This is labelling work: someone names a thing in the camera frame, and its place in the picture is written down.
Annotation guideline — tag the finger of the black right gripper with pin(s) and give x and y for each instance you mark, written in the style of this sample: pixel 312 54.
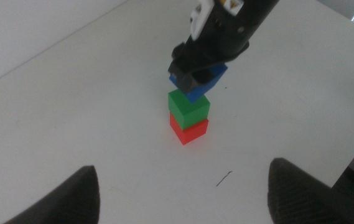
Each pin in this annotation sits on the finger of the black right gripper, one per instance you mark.
pixel 186 82

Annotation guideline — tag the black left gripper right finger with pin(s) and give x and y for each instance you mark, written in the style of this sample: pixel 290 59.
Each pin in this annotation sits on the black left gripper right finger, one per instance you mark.
pixel 301 202

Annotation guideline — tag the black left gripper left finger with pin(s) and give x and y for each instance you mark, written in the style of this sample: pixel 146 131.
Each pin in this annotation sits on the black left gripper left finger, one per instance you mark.
pixel 71 202

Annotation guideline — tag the blue cube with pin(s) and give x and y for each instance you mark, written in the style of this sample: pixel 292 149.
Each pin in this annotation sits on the blue cube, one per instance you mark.
pixel 207 84

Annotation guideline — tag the green cube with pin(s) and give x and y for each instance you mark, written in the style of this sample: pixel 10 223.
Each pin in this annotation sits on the green cube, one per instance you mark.
pixel 187 110

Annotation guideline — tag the red cube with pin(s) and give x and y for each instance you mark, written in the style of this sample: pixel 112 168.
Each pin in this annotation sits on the red cube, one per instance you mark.
pixel 192 133

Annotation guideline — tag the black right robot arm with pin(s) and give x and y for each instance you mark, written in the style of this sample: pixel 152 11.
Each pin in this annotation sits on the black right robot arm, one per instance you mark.
pixel 257 12

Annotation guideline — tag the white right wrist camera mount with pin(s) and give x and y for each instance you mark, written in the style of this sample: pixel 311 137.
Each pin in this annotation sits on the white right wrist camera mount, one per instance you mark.
pixel 200 18

